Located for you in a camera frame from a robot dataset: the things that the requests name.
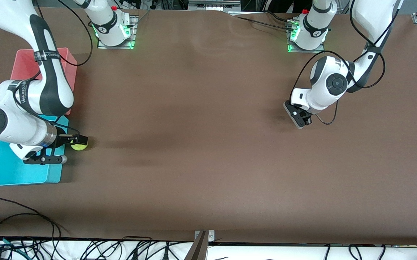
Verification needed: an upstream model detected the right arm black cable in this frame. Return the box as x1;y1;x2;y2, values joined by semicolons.
57;0;94;67

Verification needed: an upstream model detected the teal cable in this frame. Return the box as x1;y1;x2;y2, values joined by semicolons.
0;235;26;259

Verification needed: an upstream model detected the pink plastic bin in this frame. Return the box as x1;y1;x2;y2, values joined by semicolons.
10;47;78;115

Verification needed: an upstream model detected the long looped black cable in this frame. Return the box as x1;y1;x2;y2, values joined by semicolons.
0;197;61;250

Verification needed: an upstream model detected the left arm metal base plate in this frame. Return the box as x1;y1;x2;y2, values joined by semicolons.
286;20;326;54

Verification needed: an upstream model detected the black cable on table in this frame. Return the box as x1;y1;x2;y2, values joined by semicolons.
230;11;296;31

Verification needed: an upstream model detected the metal table edge bracket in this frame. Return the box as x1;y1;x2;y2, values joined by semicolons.
185;230;215;260

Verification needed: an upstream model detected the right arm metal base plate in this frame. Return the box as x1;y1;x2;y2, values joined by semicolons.
97;15;139;49

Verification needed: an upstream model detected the blue plastic bin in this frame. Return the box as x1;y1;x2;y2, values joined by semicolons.
0;115;69;187

